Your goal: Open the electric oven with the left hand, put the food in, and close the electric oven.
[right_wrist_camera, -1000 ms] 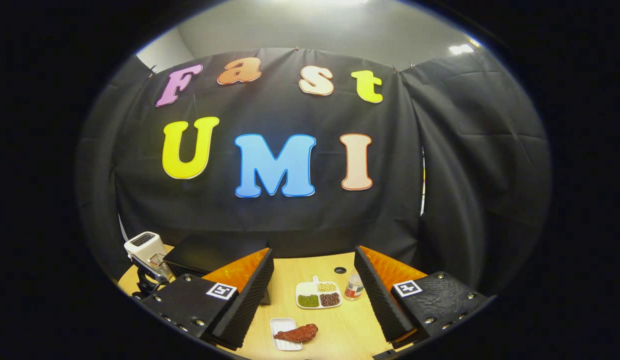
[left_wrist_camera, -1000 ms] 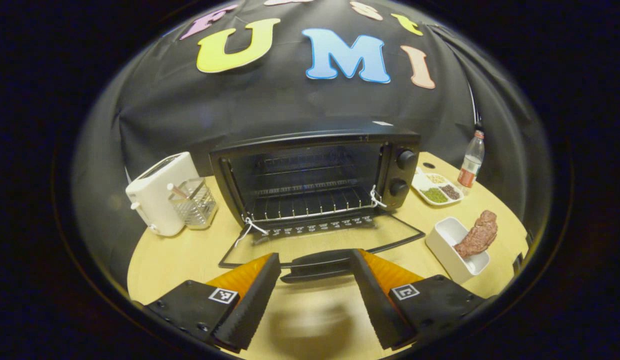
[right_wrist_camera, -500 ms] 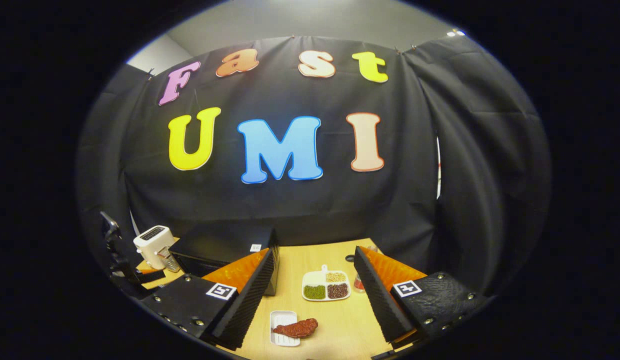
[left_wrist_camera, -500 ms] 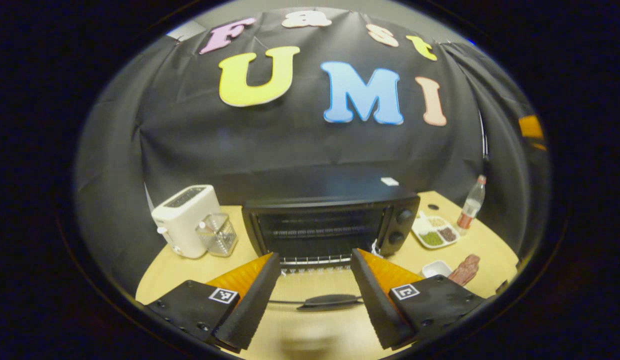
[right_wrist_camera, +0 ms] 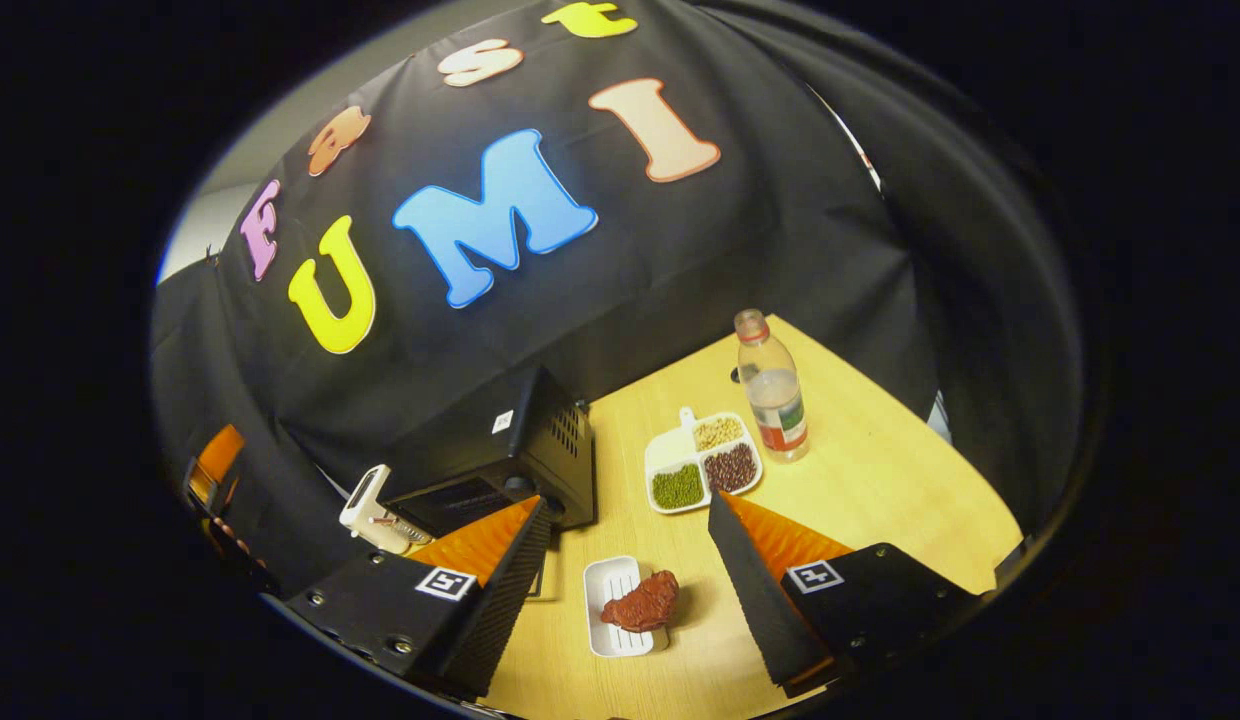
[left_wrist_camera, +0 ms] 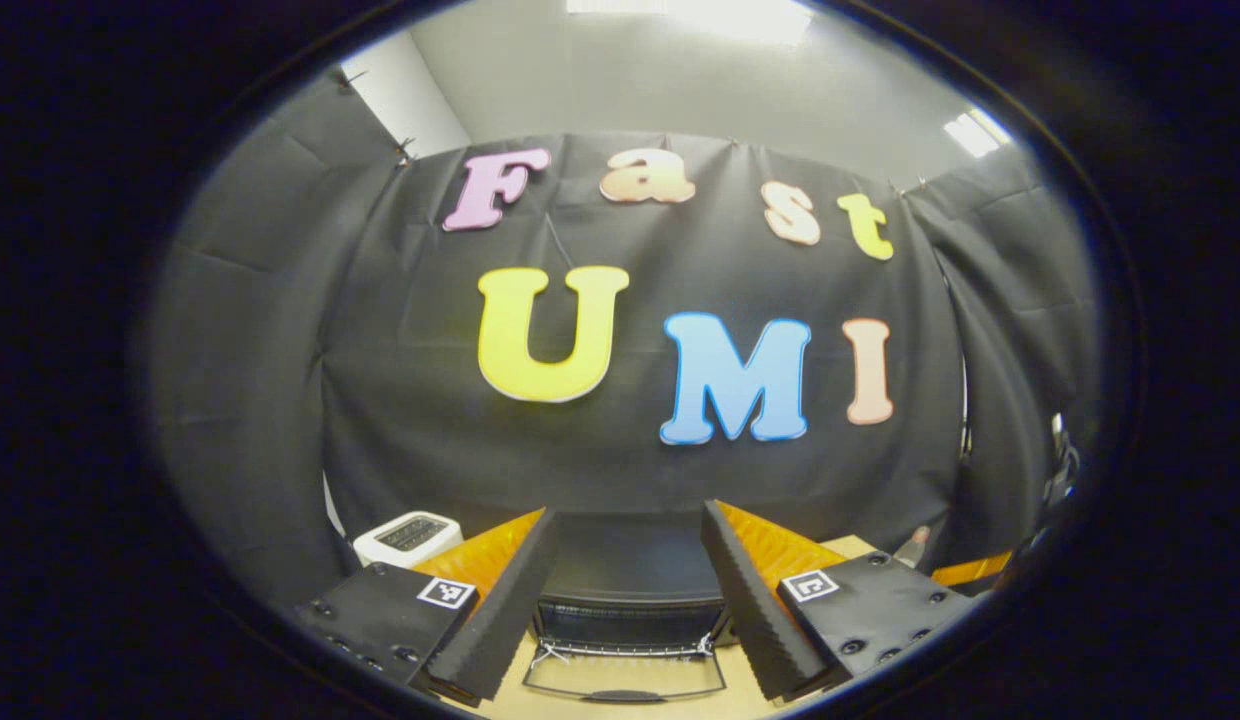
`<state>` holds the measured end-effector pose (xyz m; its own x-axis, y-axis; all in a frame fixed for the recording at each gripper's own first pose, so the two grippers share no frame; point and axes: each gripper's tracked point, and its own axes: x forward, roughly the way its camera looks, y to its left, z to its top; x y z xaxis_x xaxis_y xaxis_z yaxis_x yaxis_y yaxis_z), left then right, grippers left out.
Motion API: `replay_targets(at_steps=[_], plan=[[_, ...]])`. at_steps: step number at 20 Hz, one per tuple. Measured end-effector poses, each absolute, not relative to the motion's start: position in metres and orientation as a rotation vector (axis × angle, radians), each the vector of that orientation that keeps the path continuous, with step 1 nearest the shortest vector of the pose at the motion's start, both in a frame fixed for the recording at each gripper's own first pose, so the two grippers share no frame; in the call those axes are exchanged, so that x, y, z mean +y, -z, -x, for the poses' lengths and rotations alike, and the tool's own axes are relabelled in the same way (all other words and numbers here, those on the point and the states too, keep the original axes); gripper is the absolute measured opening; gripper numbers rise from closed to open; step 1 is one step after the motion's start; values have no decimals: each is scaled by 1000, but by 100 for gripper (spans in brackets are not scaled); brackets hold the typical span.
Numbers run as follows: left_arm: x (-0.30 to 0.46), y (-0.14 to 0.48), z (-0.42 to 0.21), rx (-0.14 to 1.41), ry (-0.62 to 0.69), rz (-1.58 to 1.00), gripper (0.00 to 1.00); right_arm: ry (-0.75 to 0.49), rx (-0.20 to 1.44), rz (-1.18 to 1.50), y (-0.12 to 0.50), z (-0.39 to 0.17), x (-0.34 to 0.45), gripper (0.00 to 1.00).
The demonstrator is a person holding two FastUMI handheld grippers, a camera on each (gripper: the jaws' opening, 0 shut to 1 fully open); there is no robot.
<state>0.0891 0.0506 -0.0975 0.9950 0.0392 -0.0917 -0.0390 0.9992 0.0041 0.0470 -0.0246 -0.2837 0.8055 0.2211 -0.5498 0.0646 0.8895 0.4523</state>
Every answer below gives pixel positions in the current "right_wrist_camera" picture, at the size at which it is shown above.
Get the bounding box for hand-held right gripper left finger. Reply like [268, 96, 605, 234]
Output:
[283, 495, 554, 699]

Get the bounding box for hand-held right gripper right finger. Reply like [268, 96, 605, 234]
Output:
[707, 491, 983, 699]

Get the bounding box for red meat piece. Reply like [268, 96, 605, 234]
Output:
[600, 570, 682, 634]

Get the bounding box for black electric oven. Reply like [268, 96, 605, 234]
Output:
[382, 365, 597, 541]

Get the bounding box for white rectangular plate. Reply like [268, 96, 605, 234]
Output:
[583, 556, 671, 660]

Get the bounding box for dark red beans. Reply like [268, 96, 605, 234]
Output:
[703, 443, 760, 494]

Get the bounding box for green mung beans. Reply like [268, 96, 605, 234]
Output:
[651, 463, 705, 510]

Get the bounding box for pale soybeans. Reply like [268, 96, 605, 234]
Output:
[692, 417, 745, 452]

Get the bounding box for white divided dish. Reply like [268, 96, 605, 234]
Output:
[644, 406, 765, 516]

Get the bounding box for clear plastic water bottle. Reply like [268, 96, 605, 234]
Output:
[733, 308, 811, 465]

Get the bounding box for black backdrop cloth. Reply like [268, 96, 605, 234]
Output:
[150, 0, 1081, 601]

